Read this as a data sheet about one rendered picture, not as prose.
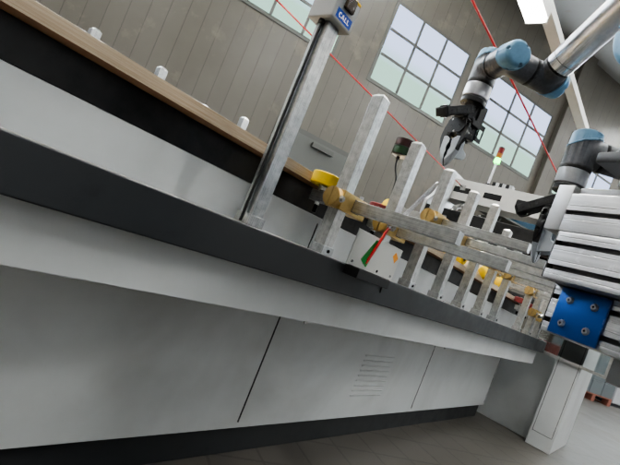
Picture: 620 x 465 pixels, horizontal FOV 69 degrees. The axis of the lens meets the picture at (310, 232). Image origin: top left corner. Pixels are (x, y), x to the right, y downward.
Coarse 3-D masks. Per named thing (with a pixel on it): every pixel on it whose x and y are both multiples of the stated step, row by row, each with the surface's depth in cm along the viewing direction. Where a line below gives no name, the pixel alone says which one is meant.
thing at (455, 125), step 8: (464, 96) 131; (472, 96) 130; (464, 104) 135; (480, 104) 131; (480, 112) 133; (448, 120) 135; (456, 120) 132; (464, 120) 129; (472, 120) 129; (480, 120) 133; (448, 128) 133; (456, 128) 130; (472, 128) 131; (480, 128) 131; (456, 136) 134; (472, 136) 132
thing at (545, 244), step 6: (546, 234) 116; (552, 234) 115; (540, 240) 116; (546, 240) 115; (534, 246) 116; (540, 246) 116; (546, 246) 115; (552, 246) 114; (534, 252) 116; (534, 258) 117
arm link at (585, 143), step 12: (576, 132) 117; (588, 132) 115; (600, 132) 115; (576, 144) 116; (588, 144) 114; (600, 144) 114; (564, 156) 118; (576, 156) 115; (588, 156) 114; (588, 168) 114
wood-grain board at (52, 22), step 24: (0, 0) 67; (24, 0) 69; (48, 24) 72; (72, 24) 75; (72, 48) 80; (96, 48) 78; (120, 72) 83; (144, 72) 85; (168, 96) 90; (216, 120) 99; (240, 144) 110; (264, 144) 111; (288, 168) 119; (456, 264) 214
